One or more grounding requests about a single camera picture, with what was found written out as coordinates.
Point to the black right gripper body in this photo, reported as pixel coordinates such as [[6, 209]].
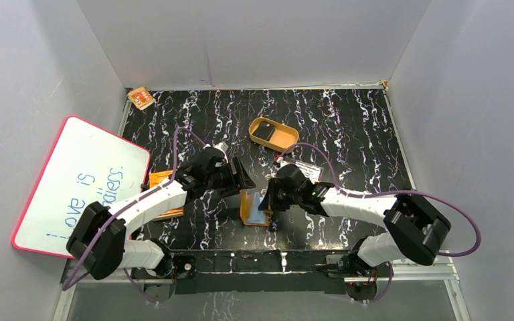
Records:
[[279, 200]]

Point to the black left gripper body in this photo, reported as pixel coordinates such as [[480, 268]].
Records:
[[235, 174]]

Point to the orange leather card holder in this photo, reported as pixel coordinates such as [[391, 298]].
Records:
[[249, 212]]

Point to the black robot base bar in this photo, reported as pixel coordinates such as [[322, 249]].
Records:
[[334, 272]]

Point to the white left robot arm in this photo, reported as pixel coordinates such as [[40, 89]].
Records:
[[101, 241]]

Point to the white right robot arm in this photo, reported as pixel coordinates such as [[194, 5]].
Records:
[[415, 229]]

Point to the small orange card box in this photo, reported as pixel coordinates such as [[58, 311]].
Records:
[[141, 98]]

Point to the pack of coloured markers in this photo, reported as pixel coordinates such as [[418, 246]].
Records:
[[310, 171]]

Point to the yellow oval tray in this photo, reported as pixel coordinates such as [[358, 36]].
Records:
[[283, 138]]

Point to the pink framed whiteboard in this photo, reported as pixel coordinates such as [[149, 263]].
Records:
[[86, 164]]

